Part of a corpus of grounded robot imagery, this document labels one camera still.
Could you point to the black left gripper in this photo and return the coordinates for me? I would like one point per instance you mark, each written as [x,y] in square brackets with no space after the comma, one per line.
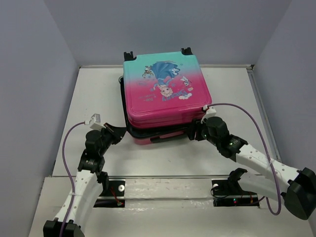
[117,133]

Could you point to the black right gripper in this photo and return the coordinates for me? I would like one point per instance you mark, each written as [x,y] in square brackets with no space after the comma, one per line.
[195,125]

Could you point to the pink teal kids suitcase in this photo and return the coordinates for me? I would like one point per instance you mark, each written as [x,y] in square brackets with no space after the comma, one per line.
[162,94]

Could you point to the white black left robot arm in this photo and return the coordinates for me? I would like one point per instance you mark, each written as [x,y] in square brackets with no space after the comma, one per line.
[90,187]

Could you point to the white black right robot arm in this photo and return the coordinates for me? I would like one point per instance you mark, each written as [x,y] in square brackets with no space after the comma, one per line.
[294,188]

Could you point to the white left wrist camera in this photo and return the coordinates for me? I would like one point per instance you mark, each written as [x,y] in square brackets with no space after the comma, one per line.
[94,123]

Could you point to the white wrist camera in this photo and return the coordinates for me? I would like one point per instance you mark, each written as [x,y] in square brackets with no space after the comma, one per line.
[94,123]
[209,111]

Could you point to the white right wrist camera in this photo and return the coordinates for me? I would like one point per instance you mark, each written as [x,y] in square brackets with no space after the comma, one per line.
[209,111]

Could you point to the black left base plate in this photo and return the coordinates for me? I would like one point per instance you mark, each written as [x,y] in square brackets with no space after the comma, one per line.
[113,197]

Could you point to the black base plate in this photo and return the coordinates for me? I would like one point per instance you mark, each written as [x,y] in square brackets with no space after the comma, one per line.
[113,197]
[230,194]

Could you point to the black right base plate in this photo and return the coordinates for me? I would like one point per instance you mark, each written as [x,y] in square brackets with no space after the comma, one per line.
[230,194]

